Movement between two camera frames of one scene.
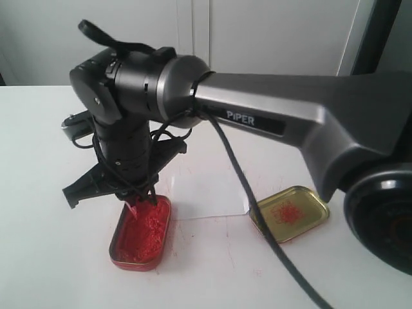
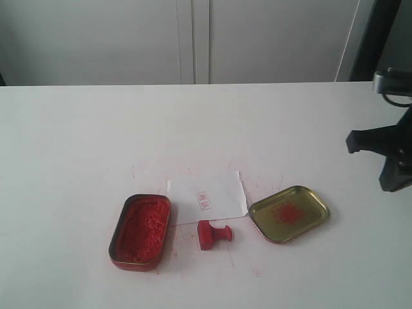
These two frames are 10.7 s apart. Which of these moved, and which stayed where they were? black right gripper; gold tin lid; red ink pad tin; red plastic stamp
Moved: black right gripper; red plastic stamp
Stayed: gold tin lid; red ink pad tin
